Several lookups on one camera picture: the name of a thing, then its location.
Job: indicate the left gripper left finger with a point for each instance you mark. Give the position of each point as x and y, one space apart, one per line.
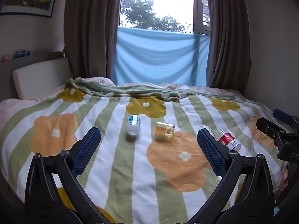
53 194

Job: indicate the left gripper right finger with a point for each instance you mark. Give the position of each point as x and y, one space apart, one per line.
245 192

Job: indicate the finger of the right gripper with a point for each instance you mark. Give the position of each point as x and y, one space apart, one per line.
272 130
283 117

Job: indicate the orange label clear cup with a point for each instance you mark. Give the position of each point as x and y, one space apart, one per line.
164 130

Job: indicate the red label clear cup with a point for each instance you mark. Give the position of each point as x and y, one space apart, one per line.
227 139

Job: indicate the green label clear cup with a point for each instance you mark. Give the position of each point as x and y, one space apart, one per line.
208 129

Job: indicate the blue label white cup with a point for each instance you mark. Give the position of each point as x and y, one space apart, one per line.
133 125

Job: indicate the right hand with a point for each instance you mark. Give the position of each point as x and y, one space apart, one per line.
283 182

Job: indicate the right brown curtain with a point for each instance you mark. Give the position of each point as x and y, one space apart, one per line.
229 62

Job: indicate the brown curtain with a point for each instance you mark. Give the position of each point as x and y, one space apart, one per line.
229 62
90 36

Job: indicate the striped flower blanket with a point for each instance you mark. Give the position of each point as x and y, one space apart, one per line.
143 178

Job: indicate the grey headboard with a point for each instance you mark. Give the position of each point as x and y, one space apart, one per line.
8 90

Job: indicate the white headboard cushion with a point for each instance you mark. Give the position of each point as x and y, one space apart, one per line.
38 79

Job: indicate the orange item on headboard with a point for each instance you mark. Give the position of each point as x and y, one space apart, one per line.
5 58

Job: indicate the blue toy on headboard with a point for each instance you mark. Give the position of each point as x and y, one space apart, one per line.
20 54

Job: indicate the blue cloth on window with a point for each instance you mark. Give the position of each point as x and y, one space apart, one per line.
152 56

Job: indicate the left brown curtain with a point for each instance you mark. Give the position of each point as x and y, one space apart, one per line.
90 36

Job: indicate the window frame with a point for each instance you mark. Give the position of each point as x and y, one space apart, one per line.
202 22

